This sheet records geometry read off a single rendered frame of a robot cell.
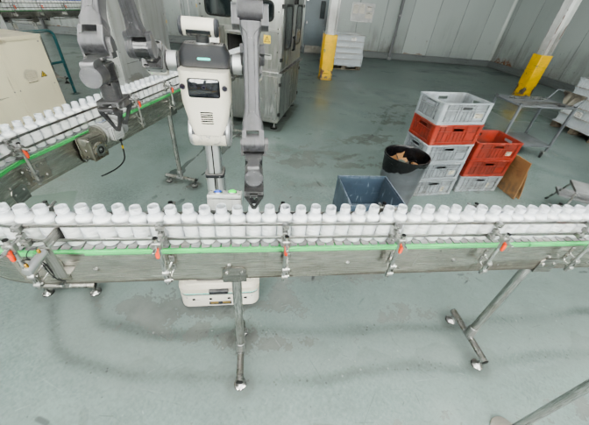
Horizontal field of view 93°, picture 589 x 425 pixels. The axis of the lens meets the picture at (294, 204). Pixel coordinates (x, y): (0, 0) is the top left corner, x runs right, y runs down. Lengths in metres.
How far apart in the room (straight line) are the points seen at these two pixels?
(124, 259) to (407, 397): 1.68
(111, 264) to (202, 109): 0.79
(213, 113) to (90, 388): 1.63
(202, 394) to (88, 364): 0.69
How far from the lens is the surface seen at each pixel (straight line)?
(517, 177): 4.34
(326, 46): 8.51
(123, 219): 1.15
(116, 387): 2.08
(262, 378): 1.93
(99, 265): 1.31
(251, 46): 0.94
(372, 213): 1.14
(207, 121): 1.52
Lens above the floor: 1.80
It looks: 37 degrees down
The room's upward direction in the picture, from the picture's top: 6 degrees clockwise
